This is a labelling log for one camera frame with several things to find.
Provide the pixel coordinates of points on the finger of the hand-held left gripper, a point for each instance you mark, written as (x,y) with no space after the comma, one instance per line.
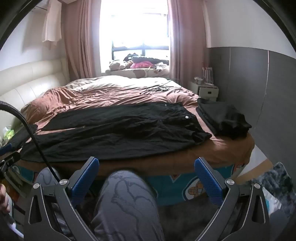
(5,148)

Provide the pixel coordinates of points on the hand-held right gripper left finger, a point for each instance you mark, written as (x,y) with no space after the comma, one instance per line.
(85,180)

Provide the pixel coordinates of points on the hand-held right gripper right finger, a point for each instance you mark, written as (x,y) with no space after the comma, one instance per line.
(208,183)

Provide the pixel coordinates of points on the person's left hand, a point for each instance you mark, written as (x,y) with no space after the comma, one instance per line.
(2,201)

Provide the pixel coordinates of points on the green packet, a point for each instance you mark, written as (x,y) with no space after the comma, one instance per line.
(9,133)

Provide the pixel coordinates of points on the teal printed bed sheet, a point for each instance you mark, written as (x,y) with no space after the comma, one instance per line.
(175,185)

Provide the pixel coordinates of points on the dark floor rug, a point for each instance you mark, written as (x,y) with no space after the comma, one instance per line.
(185,220)

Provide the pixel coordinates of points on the person's patterned grey trousers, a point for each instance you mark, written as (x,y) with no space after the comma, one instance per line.
(124,208)

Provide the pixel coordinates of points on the folded black clothing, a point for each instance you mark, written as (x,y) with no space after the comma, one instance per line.
(222,115)

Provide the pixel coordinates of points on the grey fluffy rug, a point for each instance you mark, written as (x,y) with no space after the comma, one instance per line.
(277,180)

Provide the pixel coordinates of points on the cream padded headboard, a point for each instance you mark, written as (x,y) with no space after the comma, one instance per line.
(27,78)

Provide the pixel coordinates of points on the brown blanket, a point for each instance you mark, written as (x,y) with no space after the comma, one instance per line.
(104,95)

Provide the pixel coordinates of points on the white nightstand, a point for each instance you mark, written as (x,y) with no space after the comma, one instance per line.
(208,91)

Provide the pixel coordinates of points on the white rack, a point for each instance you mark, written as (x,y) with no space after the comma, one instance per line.
(207,74)

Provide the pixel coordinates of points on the beige plush toy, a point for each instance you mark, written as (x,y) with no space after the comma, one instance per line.
(115,64)

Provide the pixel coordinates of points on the patterned window seat cushion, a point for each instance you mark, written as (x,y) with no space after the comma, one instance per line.
(138,73)

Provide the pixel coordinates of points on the pink curtain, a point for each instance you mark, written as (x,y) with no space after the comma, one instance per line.
(81,46)
(185,46)

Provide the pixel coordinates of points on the pink cloth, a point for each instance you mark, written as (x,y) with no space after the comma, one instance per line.
(141,65)

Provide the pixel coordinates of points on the pale hanging garment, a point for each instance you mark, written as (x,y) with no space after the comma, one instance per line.
(52,23)

